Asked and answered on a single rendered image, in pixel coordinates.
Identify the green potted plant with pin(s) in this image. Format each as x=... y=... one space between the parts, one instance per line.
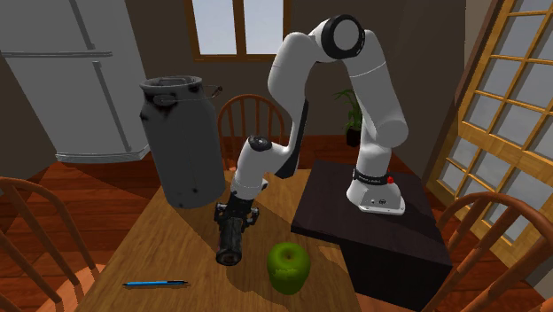
x=353 y=116

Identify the green apple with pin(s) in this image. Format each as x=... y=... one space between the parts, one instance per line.
x=288 y=268

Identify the wooden table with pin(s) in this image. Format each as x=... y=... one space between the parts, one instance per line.
x=172 y=246

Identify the small wooden-framed window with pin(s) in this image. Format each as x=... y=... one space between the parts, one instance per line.
x=240 y=30

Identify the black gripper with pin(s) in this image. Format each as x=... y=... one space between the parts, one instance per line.
x=239 y=206

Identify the blue pen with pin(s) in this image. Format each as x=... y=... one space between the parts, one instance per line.
x=155 y=283

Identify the wooden spindle-back chair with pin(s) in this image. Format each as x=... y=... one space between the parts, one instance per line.
x=505 y=207
x=249 y=123
x=26 y=207

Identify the large wooden lattice window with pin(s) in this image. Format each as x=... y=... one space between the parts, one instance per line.
x=497 y=142

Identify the grey refrigerator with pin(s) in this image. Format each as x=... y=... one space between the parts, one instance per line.
x=60 y=99

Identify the large dark milk can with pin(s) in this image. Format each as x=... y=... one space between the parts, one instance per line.
x=183 y=147

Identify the black rusty cylinder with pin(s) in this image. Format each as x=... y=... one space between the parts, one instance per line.
x=230 y=242

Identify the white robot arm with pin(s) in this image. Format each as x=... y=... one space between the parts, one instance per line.
x=380 y=108

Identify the dark robot stand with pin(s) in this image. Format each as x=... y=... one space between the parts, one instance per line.
x=371 y=242

